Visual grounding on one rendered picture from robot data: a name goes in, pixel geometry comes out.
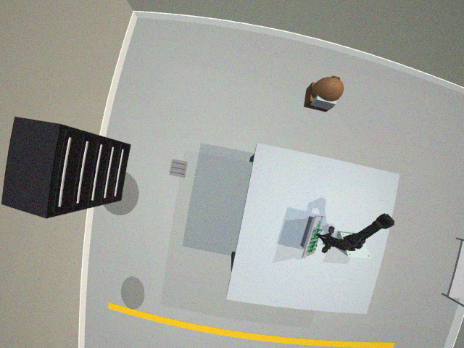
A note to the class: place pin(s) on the light grey switch panel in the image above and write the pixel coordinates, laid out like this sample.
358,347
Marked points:
310,240

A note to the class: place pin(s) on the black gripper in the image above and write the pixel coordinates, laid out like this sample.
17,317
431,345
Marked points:
331,230

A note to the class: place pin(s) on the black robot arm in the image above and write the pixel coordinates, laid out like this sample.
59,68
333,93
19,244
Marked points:
356,240

